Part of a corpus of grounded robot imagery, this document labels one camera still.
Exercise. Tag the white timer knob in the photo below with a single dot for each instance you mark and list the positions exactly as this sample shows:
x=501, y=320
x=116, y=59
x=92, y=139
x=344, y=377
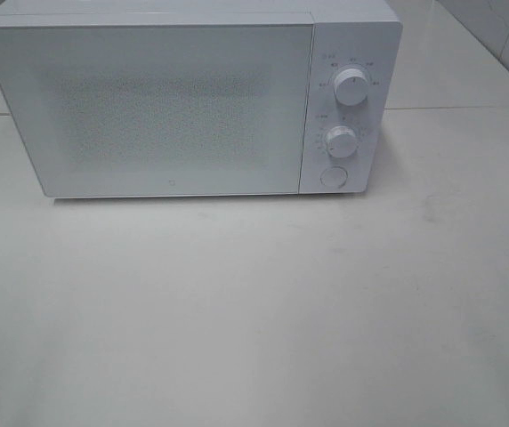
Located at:
x=341, y=142

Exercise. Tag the round white door button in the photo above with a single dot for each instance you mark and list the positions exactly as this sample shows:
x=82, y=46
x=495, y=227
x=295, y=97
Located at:
x=334, y=177

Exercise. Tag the white microwave door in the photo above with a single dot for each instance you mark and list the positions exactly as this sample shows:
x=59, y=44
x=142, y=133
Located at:
x=145, y=112

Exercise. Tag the white microwave oven body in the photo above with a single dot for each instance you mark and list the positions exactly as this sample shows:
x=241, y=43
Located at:
x=344, y=33

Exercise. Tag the upper white power knob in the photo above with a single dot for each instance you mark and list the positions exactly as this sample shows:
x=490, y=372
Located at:
x=351, y=85

